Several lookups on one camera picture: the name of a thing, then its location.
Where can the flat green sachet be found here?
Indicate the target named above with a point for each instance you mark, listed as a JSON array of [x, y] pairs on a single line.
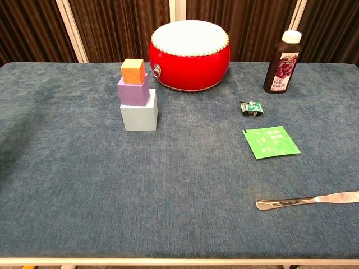
[[270, 141]]

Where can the dark grape juice bottle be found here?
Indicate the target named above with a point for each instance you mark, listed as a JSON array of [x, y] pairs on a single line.
[[281, 70]]

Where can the small crumpled green wrapper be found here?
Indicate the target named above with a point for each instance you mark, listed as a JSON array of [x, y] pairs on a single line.
[[251, 108]]

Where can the red drum white skin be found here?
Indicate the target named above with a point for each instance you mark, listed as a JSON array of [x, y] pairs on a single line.
[[190, 64]]

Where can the white partition post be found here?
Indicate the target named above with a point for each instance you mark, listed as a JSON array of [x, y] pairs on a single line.
[[71, 30], [177, 11], [297, 15]]

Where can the dark brown curtain panel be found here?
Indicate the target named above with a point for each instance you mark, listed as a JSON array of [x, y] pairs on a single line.
[[331, 28], [120, 28], [31, 28], [246, 22]]

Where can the blue fabric table mat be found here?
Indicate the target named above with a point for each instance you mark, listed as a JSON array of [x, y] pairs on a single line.
[[140, 196]]

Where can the large light blue cube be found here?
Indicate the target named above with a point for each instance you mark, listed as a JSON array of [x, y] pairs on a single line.
[[138, 117]]

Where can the purple cube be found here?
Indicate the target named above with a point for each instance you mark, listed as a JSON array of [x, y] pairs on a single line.
[[131, 93]]

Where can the silver butter knife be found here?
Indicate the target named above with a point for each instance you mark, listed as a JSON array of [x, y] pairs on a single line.
[[294, 202]]

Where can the small orange yellow cube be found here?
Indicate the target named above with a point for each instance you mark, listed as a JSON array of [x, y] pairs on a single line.
[[131, 73]]

